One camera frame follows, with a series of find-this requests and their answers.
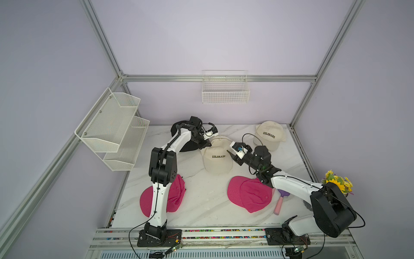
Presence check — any white wire wall basket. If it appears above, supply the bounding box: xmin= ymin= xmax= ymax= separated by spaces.
xmin=202 ymin=70 xmax=250 ymax=105

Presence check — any aluminium cage frame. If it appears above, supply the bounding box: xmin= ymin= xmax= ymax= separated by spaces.
xmin=0 ymin=0 xmax=368 ymax=250

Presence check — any cream Colorado cap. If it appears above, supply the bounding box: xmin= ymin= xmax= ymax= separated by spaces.
xmin=253 ymin=121 xmax=286 ymax=151

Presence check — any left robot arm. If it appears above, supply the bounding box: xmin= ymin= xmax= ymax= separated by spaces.
xmin=143 ymin=116 xmax=218 ymax=240

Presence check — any aluminium front rail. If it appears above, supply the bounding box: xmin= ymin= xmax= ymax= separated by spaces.
xmin=86 ymin=226 xmax=363 ymax=259

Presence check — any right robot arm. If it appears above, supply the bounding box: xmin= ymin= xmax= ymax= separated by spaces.
xmin=230 ymin=142 xmax=358 ymax=237

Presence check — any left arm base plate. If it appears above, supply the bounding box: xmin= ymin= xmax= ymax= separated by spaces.
xmin=136 ymin=229 xmax=182 ymax=248

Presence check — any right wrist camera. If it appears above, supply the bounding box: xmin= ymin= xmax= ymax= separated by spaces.
xmin=228 ymin=142 xmax=252 ymax=159

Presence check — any white two-tier mesh shelf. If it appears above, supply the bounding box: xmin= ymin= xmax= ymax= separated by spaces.
xmin=74 ymin=88 xmax=150 ymax=172

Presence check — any sunflower bouquet in pot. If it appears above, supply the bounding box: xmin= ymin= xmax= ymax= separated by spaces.
xmin=322 ymin=170 xmax=354 ymax=196

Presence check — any plain black cap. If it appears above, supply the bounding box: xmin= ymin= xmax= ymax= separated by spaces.
xmin=170 ymin=120 xmax=203 ymax=153

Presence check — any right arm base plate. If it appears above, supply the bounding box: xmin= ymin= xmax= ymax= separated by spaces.
xmin=265 ymin=228 xmax=311 ymax=246

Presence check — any magenta cap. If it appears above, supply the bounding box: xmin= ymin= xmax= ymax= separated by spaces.
xmin=227 ymin=176 xmax=273 ymax=213
xmin=140 ymin=174 xmax=186 ymax=218

